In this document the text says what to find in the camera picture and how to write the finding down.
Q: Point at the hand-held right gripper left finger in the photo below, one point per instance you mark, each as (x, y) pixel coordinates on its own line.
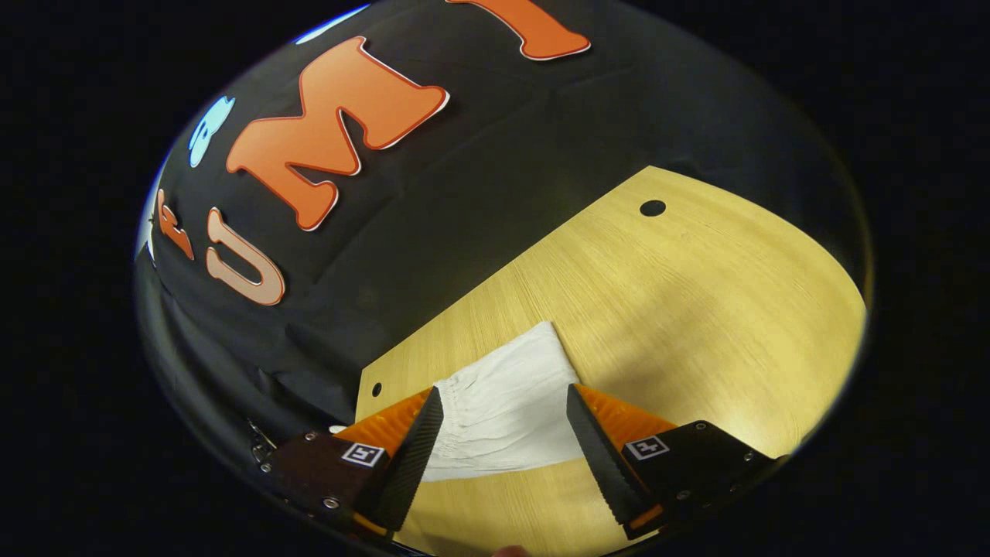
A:
(414, 464)

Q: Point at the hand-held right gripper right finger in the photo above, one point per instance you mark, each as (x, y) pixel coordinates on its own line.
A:
(599, 456)

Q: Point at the white jeans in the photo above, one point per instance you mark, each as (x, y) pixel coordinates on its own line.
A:
(506, 402)

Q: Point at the black backdrop cloth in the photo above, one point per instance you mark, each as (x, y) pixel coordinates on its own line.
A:
(479, 193)

